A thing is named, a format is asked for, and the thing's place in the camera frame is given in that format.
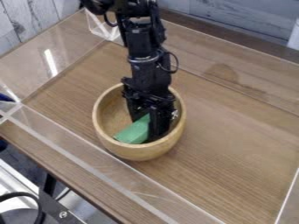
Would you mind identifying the green rectangular block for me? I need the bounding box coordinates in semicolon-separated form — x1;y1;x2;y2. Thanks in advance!
114;115;150;144

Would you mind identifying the metal bracket with screw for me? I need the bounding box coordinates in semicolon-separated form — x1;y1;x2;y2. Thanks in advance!
39;191;87;224

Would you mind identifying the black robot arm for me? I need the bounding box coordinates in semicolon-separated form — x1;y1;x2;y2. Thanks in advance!
81;0;175;141

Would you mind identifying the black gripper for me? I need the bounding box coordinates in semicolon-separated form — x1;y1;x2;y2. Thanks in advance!
122;55;175;141

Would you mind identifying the clear acrylic wall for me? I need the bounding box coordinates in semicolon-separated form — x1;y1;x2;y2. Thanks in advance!
0;10;105;102
0;103;225;224
161;9;299;115

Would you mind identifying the clear acrylic front wall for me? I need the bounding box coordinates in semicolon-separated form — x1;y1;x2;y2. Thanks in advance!
0;103;225;224

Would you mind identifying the clear acrylic back wall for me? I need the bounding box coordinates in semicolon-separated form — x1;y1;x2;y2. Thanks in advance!
161;9;299;115

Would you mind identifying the clear acrylic left wall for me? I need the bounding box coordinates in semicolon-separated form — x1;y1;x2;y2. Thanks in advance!
0;10;105;102

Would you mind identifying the black cable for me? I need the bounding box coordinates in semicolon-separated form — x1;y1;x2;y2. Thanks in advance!
0;192;46;224

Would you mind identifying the clear acrylic corner bracket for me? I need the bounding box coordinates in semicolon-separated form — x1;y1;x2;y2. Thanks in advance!
86;10;121;41

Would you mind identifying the brown wooden bowl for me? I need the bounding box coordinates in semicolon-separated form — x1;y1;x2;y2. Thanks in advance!
93;83;187;161

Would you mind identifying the black table leg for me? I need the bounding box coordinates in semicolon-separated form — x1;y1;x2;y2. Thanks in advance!
43;174;58;197

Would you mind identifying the blue object at edge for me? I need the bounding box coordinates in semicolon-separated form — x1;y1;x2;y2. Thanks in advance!
0;93;15;102

